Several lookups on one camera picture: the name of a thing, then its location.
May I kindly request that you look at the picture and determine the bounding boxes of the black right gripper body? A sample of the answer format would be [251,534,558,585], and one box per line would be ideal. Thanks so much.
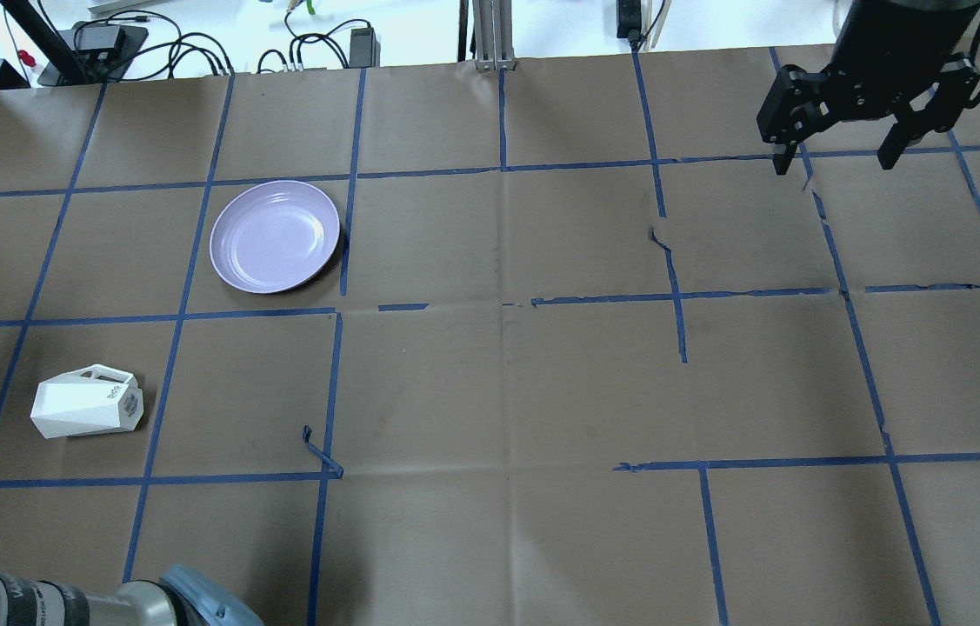
[756,1,980,146]

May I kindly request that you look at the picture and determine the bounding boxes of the white faceted cup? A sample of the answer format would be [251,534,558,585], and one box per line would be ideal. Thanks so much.
[30,363,144,439]

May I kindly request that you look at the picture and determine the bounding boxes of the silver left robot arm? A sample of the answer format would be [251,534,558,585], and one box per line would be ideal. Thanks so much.
[0,364,263,625]

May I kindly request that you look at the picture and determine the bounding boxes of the lilac round plate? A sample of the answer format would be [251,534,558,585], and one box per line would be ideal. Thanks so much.
[208,181,343,296]

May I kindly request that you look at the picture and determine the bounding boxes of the black power adapter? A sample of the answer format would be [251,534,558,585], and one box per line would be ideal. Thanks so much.
[347,25,381,69]

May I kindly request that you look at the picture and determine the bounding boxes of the aluminium frame post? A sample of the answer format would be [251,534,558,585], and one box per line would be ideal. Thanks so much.
[470,0,517,72]

